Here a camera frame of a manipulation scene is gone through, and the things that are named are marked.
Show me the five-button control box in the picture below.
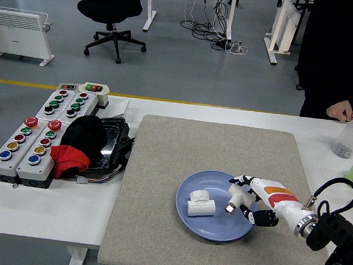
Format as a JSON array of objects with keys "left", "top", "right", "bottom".
[
  {"left": 0, "top": 114, "right": 42, "bottom": 186},
  {"left": 15, "top": 117, "right": 63, "bottom": 190}
]

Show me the red cloth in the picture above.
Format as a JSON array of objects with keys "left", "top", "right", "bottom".
[{"left": 48, "top": 144, "right": 92, "bottom": 182}]

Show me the blue round plate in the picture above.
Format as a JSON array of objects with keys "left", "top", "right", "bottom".
[{"left": 173, "top": 168, "right": 261, "bottom": 244}]

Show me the plain white tee pipe fitting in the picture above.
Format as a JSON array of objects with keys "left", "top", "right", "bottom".
[{"left": 186, "top": 189, "right": 218, "bottom": 220}]

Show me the small grey switch box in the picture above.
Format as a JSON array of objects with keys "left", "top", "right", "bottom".
[{"left": 56, "top": 82, "right": 81, "bottom": 93}]

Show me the white panel heater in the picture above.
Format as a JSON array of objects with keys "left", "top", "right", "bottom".
[{"left": 0, "top": 5, "right": 59, "bottom": 68}]

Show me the glossy black tray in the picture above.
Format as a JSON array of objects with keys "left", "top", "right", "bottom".
[{"left": 79, "top": 114, "right": 131, "bottom": 175}]

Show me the clear bottle red cap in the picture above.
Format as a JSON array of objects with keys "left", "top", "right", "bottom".
[{"left": 331, "top": 102, "right": 353, "bottom": 160}]

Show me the coloured wire harness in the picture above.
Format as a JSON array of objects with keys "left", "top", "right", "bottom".
[{"left": 76, "top": 168, "right": 123, "bottom": 188}]

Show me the person's left hand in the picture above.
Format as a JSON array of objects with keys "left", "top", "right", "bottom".
[{"left": 325, "top": 99, "right": 353, "bottom": 123}]

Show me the black cloth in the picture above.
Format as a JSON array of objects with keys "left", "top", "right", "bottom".
[{"left": 59, "top": 113, "right": 109, "bottom": 165}]

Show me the white desk leg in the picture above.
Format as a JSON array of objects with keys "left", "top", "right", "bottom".
[
  {"left": 142, "top": 0, "right": 158, "bottom": 33},
  {"left": 224, "top": 0, "right": 238, "bottom": 41}
]

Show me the white desk frame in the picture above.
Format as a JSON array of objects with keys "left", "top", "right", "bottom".
[{"left": 262, "top": 0, "right": 314, "bottom": 68}]

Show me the black office chair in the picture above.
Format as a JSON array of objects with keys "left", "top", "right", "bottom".
[{"left": 73, "top": 0, "right": 151, "bottom": 66}]

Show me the grey-brown table mat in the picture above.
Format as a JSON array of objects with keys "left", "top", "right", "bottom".
[{"left": 96, "top": 111, "right": 349, "bottom": 265}]

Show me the white green-red switch box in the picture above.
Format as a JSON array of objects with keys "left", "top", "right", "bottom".
[{"left": 77, "top": 81, "right": 111, "bottom": 109}]

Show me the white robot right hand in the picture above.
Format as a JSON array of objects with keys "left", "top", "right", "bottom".
[{"left": 225, "top": 173, "right": 313, "bottom": 235}]

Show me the white tee fitting metal thread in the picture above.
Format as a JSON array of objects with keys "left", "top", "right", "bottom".
[{"left": 224, "top": 183, "right": 258, "bottom": 218}]

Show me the black floor cable bundle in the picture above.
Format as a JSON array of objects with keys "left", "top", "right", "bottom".
[{"left": 178, "top": 0, "right": 235, "bottom": 51}]

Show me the white table leg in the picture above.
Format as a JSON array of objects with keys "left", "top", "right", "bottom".
[{"left": 65, "top": 246, "right": 88, "bottom": 265}]

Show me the heater power cable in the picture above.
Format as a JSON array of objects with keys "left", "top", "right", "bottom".
[{"left": 41, "top": 12, "right": 55, "bottom": 33}]

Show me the white paper sheet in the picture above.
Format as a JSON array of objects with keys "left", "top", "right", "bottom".
[{"left": 100, "top": 96, "right": 131, "bottom": 119}]

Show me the four-button control box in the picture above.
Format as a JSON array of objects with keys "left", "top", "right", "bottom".
[
  {"left": 35, "top": 88, "right": 77, "bottom": 123},
  {"left": 57, "top": 90, "right": 99, "bottom": 125}
]

